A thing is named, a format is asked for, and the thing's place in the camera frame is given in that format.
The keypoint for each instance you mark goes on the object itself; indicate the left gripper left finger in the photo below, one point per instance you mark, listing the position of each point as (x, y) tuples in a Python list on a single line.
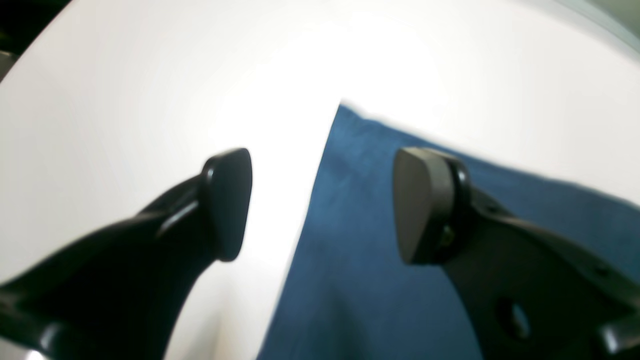
[(117, 293)]

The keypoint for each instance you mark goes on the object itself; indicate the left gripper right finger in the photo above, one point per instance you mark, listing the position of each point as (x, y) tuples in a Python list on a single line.
[(530, 294)]

